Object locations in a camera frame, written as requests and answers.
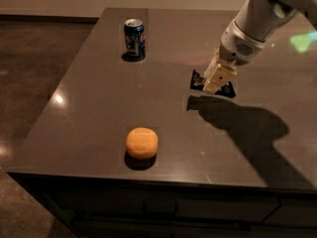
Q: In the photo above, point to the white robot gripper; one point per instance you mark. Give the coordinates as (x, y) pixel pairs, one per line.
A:
(238, 46)

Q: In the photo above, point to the black rxbar chocolate wrapper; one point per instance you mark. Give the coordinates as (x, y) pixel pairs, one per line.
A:
(197, 82)

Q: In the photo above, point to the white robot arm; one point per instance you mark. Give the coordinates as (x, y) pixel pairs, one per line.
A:
(272, 14)

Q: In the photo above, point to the blue Pepsi soda can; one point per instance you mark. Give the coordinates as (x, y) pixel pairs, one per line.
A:
(135, 39)

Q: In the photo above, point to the orange round fruit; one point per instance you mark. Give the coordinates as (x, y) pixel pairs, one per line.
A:
(142, 143)

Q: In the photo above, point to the dark cabinet drawers under counter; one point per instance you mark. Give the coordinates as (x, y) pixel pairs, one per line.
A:
(118, 208)

